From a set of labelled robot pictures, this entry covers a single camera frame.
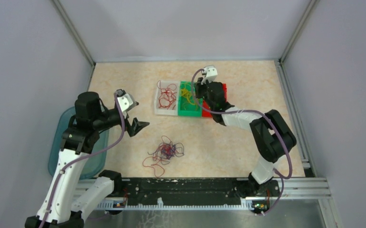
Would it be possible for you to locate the yellow cable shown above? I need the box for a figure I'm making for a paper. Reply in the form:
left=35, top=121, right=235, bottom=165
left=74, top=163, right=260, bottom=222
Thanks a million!
left=180, top=82, right=197, bottom=101
left=180, top=82, right=202, bottom=111

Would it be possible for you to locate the cable pile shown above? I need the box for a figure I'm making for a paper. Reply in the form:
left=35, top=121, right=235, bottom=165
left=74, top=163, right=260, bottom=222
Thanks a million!
left=142, top=135, right=185, bottom=179

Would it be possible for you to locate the red cable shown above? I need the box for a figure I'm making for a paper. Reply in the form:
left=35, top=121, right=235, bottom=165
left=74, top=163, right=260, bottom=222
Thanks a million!
left=156, top=80, right=178, bottom=111

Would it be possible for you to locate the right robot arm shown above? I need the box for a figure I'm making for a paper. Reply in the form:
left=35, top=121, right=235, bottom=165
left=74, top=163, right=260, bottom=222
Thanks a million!
left=192, top=77, right=297, bottom=196

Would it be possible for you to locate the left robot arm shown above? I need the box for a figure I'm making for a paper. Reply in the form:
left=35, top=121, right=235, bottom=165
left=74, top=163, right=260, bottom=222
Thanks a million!
left=24, top=89, right=149, bottom=228

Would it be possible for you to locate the red plastic bin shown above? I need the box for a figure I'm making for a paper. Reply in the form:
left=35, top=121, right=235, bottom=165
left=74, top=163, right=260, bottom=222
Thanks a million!
left=200, top=82, right=232, bottom=112

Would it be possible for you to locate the green plastic bin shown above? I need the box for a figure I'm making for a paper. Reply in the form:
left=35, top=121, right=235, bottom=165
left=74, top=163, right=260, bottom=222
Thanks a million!
left=178, top=81, right=202, bottom=117

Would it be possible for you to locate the white plastic bin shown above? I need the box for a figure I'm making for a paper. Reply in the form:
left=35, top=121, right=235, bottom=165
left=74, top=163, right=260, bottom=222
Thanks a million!
left=153, top=80, right=180, bottom=116

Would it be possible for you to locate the teal plastic basin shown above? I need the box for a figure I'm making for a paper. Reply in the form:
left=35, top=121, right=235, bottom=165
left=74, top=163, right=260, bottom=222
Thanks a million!
left=48, top=107, right=109, bottom=180

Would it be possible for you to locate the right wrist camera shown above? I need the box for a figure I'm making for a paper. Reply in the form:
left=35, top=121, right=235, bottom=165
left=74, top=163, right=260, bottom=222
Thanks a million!
left=201, top=65, right=218, bottom=85

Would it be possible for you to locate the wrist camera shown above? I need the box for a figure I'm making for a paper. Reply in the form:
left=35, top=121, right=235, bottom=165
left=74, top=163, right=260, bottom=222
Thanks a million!
left=201, top=65, right=218, bottom=85
left=114, top=89, right=139, bottom=119

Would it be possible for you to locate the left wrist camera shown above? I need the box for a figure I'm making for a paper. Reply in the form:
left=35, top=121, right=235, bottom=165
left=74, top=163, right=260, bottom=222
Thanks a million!
left=114, top=89, right=139, bottom=119

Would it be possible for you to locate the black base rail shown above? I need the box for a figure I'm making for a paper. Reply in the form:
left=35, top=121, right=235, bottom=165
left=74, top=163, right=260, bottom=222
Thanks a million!
left=110, top=178, right=280, bottom=206

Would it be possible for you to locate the aluminium frame rail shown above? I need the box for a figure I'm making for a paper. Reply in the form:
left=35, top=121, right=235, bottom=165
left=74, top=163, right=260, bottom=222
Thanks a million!
left=74, top=178, right=331, bottom=212

